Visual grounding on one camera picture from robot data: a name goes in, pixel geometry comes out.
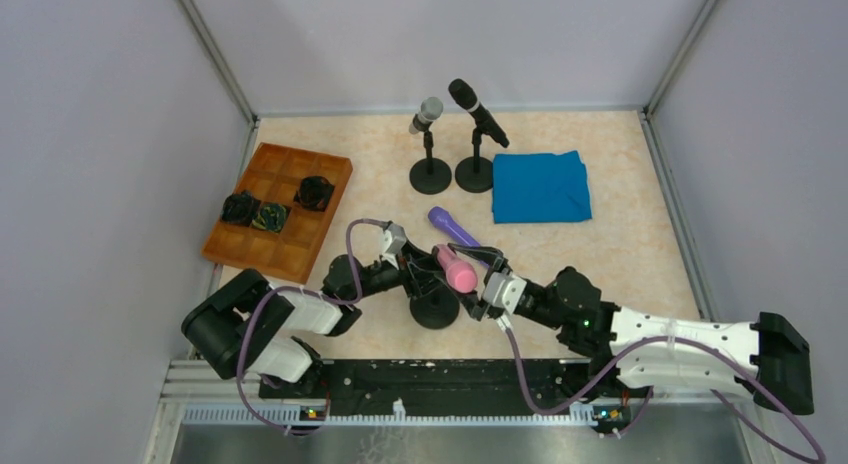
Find pink microphone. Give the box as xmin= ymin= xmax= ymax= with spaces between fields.
xmin=434 ymin=244 xmax=478 ymax=294

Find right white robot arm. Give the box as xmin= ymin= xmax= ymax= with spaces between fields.
xmin=450 ymin=244 xmax=815 ymax=416

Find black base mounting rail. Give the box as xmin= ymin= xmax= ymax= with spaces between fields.
xmin=258 ymin=359 xmax=644 ymax=417

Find silver grey microphone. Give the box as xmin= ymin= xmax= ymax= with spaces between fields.
xmin=408 ymin=97 xmax=444 ymax=135

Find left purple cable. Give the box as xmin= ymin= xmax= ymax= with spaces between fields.
xmin=235 ymin=218 xmax=392 ymax=437

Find black bundle upper tray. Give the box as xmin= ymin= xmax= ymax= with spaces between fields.
xmin=293 ymin=175 xmax=335 ymax=212

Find black microphone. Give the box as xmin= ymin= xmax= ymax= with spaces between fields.
xmin=448 ymin=78 xmax=510 ymax=148

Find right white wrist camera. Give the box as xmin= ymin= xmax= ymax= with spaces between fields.
xmin=481 ymin=272 xmax=527 ymax=319

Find green black bundle in tray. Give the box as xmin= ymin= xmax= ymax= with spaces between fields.
xmin=250 ymin=202 xmax=290 ymax=234

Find black mic stand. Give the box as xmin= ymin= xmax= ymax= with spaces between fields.
xmin=409 ymin=287 xmax=460 ymax=330
xmin=454 ymin=127 xmax=493 ymax=193
xmin=409 ymin=131 xmax=453 ymax=195

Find purple microphone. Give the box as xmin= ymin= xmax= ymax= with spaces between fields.
xmin=427 ymin=206 xmax=480 ymax=247

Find blue folded cloth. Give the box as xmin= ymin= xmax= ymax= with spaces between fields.
xmin=492 ymin=150 xmax=593 ymax=224

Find brown wooden compartment tray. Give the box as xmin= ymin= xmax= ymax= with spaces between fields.
xmin=201 ymin=143 xmax=353 ymax=284

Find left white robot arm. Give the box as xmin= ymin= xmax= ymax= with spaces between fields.
xmin=180 ymin=244 xmax=446 ymax=383

